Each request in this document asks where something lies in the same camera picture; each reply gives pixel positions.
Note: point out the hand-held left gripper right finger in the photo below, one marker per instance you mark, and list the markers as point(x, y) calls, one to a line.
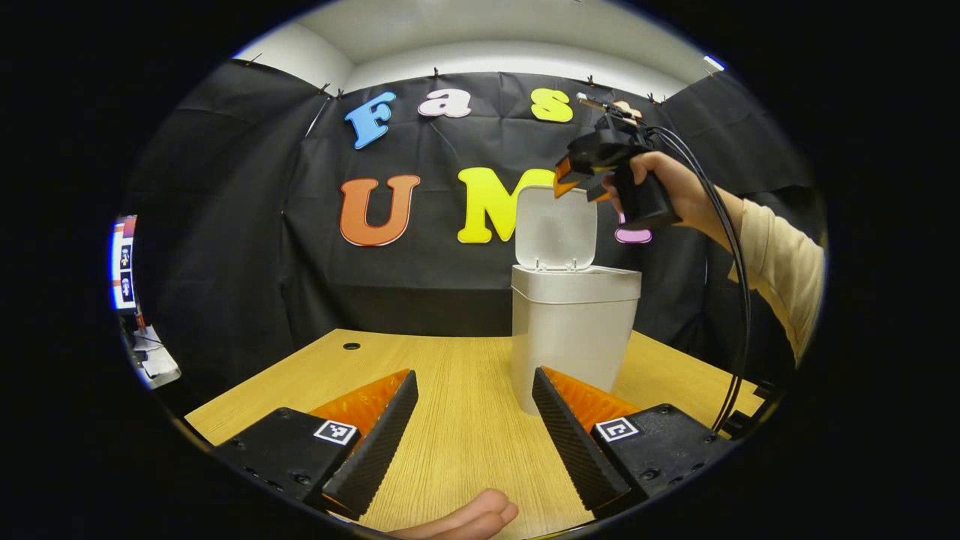
point(566, 442)

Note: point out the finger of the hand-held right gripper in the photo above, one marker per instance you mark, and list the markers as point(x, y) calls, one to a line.
point(564, 180)
point(598, 191)

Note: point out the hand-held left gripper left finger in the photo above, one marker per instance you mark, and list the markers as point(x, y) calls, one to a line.
point(379, 442)

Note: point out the white desktop garbage bin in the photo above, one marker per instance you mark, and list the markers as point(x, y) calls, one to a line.
point(574, 337)

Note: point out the wooden desktop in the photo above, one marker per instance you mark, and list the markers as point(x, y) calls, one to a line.
point(465, 435)

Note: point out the white side table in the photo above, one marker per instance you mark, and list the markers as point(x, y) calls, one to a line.
point(157, 364)

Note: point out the computer monitor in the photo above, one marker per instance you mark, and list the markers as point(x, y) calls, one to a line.
point(124, 262)

